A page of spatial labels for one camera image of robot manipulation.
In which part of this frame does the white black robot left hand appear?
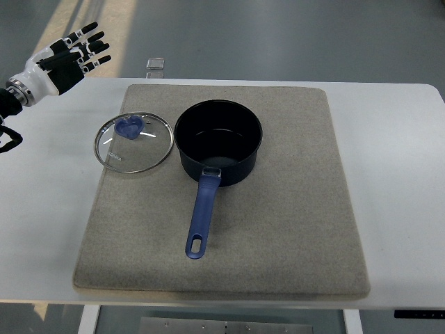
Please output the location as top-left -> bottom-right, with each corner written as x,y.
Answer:
15,22 -> 111,102

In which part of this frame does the glass pot lid blue knob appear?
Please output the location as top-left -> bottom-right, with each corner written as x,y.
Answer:
94,111 -> 174,173

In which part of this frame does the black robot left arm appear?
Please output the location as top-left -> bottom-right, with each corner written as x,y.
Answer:
1,78 -> 35,153

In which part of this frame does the small clear floor fixture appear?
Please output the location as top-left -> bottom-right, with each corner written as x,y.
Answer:
146,57 -> 165,79

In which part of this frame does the dark blue saucepan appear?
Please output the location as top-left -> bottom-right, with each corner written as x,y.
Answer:
174,100 -> 263,260

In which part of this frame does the beige felt mat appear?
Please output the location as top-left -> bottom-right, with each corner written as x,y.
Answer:
73,84 -> 370,300

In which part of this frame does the black table control panel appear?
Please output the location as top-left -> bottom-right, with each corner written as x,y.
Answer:
394,310 -> 445,319

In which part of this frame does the white table leg frame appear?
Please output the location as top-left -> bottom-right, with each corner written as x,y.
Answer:
77,305 -> 364,334

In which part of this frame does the grey metal base plate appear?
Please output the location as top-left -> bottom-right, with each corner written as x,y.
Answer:
138,317 -> 314,334

